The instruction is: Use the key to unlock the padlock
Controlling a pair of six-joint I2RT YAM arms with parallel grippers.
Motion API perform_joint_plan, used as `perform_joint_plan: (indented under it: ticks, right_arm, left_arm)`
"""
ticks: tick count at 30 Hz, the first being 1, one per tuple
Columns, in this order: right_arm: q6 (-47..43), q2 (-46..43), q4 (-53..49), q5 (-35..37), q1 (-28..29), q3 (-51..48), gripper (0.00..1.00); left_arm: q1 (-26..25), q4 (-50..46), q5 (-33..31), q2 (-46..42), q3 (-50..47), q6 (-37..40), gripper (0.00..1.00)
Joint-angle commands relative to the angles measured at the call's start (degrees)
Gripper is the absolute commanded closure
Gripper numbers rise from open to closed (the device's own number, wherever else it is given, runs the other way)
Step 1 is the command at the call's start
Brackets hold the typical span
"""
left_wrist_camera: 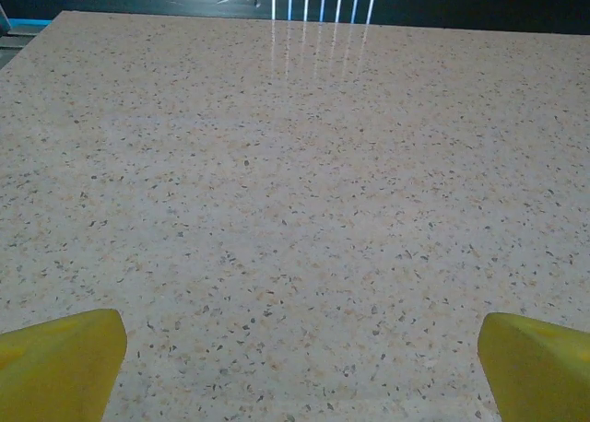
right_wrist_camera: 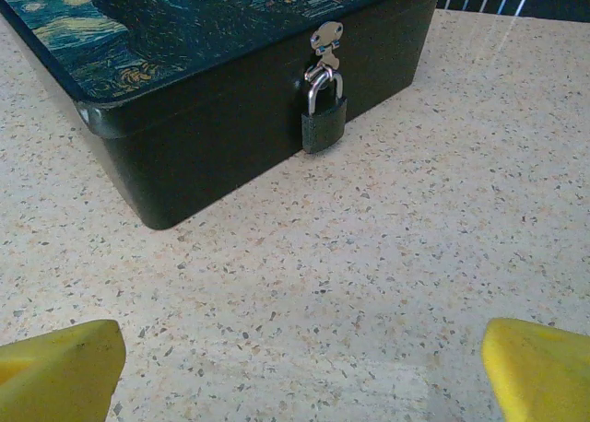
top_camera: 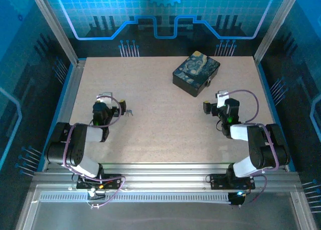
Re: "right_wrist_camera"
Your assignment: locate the black box with painting lid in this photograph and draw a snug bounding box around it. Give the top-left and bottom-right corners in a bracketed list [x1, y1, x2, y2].
[0, 0, 446, 232]

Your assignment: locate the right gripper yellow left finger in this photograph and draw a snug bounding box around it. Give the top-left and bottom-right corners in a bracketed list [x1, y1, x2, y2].
[0, 319, 126, 422]

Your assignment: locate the small dark padlock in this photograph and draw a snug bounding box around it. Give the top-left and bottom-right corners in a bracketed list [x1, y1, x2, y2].
[301, 69, 348, 155]

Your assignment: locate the silver box hasp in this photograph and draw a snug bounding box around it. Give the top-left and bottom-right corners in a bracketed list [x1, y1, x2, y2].
[303, 20, 346, 82]

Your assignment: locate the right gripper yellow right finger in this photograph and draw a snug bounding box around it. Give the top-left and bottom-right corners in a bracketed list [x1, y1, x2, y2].
[481, 317, 590, 422]

